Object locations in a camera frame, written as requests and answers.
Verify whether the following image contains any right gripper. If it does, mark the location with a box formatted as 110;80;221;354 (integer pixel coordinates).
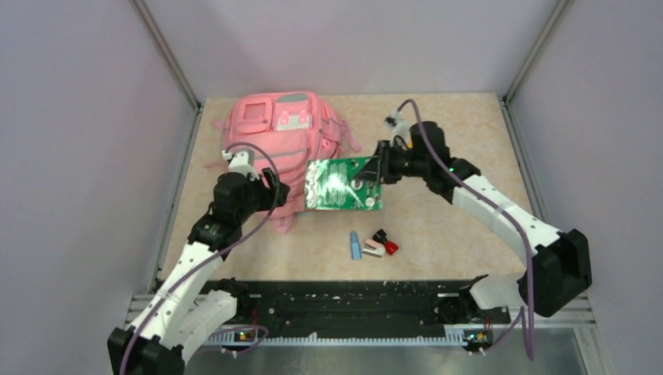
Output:
356;140;428;185

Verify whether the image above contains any green picture book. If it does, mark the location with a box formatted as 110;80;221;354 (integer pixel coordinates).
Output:
304;157;382;211

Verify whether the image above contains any red black stamp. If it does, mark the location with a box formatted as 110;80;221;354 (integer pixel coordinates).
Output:
371;229;400;255

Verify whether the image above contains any pink student backpack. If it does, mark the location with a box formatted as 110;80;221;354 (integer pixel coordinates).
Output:
212;91;362;234

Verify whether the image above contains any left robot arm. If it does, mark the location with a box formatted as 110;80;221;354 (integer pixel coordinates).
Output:
107;168;289;374

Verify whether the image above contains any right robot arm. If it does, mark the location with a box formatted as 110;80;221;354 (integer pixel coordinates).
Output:
354;121;593;322

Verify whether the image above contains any light blue notebook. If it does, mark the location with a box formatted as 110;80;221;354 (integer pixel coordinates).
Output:
296;210;318;218

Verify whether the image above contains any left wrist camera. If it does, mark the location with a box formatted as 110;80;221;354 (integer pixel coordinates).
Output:
222;148;260;181

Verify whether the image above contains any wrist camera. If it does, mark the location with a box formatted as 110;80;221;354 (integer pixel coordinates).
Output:
384;109;410;146
222;148;260;181

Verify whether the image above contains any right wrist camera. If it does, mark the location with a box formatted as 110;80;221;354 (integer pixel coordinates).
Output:
384;109;410;146

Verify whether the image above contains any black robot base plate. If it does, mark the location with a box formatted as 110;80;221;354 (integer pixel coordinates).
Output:
202;278;511;327

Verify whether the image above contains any aluminium frame rail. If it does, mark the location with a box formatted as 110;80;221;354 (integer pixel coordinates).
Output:
128;0;202;111

